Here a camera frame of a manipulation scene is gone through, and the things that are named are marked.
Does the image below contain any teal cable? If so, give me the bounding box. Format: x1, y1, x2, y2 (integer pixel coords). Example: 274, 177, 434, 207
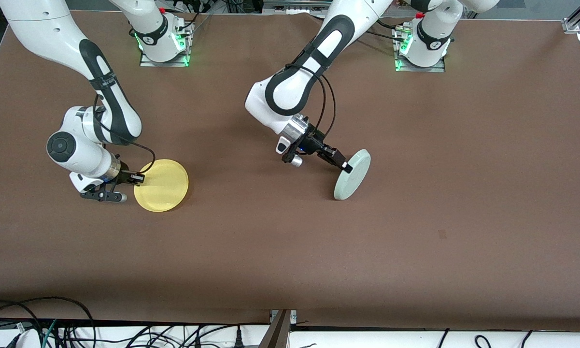
41, 319, 58, 348

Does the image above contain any white bench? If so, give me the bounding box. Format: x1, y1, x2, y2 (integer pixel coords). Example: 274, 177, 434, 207
0, 323, 580, 348

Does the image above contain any yellow round plate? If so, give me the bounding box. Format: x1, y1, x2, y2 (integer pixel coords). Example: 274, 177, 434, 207
134, 159, 189, 212

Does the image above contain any black cable to arm base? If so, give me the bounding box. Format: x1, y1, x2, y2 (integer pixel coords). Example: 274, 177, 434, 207
365, 19, 411, 40

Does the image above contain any aluminium profile post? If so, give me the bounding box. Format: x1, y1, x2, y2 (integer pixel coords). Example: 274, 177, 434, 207
258, 309, 298, 348

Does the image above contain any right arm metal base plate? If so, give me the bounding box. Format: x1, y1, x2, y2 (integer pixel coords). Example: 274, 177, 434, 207
139, 22, 194, 68

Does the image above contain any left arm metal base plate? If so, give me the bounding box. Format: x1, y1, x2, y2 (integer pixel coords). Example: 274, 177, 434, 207
394, 24, 447, 73

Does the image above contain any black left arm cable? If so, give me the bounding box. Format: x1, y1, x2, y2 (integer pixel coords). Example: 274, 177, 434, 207
284, 61, 338, 144

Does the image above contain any pale green round plate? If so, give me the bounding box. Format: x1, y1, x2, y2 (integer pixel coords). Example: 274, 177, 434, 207
333, 149, 371, 201

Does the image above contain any long black looped cable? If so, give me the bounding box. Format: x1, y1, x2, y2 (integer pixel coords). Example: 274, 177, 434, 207
0, 296, 96, 348

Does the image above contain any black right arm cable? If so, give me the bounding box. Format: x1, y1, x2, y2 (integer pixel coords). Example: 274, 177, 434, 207
92, 94, 156, 175

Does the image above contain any grey metal rail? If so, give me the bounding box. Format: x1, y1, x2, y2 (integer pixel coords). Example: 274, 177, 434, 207
262, 0, 334, 16

